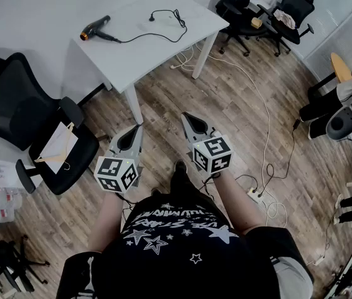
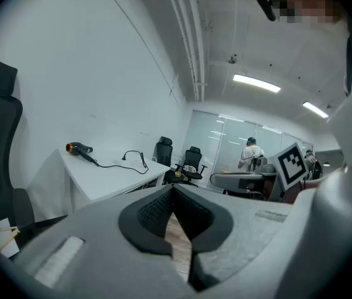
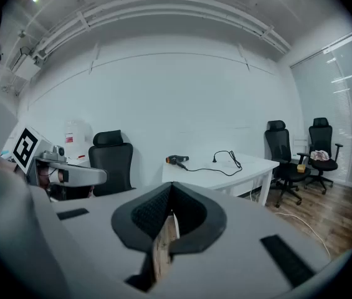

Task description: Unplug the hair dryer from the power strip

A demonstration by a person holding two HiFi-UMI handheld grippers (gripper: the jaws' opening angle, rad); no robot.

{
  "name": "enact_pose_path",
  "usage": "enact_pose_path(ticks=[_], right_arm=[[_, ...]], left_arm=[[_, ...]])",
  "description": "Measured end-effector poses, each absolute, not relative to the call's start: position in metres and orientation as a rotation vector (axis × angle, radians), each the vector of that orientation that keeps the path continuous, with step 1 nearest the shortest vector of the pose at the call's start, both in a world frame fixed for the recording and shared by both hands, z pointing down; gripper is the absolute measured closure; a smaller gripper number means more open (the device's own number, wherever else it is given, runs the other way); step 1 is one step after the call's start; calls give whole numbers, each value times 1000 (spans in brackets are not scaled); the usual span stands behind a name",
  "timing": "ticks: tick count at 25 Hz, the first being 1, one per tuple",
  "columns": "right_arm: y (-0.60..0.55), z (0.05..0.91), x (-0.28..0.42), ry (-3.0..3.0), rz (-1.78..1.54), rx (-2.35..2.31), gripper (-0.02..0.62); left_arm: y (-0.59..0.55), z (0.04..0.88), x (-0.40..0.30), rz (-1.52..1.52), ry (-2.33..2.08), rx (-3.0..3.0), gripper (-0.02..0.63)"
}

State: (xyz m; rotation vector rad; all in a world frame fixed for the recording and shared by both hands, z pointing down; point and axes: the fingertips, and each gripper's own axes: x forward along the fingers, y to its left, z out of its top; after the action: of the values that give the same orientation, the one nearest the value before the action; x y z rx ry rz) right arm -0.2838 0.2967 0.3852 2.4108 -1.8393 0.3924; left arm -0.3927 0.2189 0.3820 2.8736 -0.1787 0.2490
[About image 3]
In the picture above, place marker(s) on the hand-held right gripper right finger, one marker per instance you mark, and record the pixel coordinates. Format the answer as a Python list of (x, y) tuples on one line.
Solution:
[(241, 260)]

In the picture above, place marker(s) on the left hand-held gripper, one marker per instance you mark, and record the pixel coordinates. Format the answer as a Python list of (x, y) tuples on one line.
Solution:
[(26, 148)]

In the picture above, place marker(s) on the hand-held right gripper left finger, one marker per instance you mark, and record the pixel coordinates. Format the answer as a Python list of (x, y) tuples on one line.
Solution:
[(101, 244)]

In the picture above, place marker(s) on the person's left forearm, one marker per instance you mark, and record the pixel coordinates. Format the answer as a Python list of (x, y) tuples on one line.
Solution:
[(7, 165)]

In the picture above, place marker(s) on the black hair dryer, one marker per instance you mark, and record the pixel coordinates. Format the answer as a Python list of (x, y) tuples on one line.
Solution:
[(177, 159)]

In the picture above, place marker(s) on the person's left hand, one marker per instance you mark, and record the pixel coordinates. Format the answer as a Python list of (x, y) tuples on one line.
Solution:
[(43, 174)]

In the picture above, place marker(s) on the black mesh office chair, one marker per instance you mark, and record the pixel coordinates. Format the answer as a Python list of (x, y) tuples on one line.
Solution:
[(280, 148), (320, 139), (110, 164)]

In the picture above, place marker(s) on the white container red label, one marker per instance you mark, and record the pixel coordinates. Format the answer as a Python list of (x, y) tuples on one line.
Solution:
[(76, 139)]

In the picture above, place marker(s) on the small yellow box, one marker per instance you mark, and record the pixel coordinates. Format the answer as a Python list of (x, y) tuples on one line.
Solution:
[(301, 168)]

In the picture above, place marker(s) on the white ceiling junction box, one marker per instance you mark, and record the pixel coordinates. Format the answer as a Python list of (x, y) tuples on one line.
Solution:
[(27, 68)]

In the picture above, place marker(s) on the crumpled pink cloth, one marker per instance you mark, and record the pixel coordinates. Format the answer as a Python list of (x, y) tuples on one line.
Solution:
[(320, 155)]

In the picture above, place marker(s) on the white window blinds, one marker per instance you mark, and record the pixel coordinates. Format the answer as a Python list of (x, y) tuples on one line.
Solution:
[(328, 111)]

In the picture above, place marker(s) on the white ceiling pipe run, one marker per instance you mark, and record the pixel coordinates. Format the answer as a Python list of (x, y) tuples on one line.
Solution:
[(163, 9)]

